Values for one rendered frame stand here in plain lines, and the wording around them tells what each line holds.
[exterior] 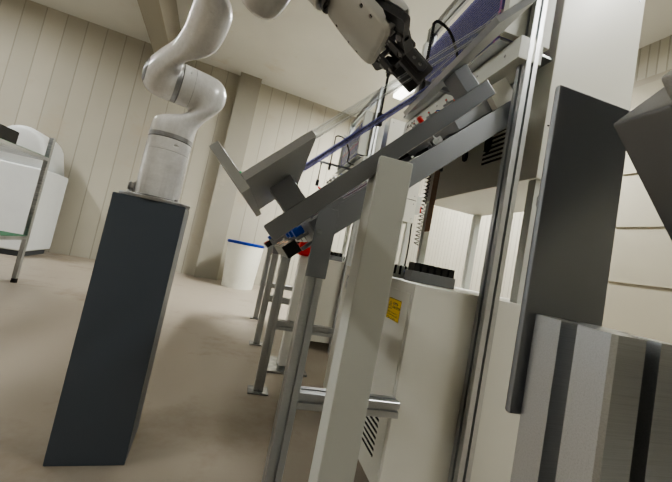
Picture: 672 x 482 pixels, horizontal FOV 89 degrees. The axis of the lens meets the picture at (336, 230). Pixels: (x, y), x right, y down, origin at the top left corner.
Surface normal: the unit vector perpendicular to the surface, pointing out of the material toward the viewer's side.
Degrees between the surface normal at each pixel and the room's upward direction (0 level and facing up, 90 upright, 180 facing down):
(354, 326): 90
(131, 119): 90
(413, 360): 90
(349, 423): 90
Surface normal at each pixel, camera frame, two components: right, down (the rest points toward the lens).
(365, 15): -0.66, 0.69
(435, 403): 0.24, -0.03
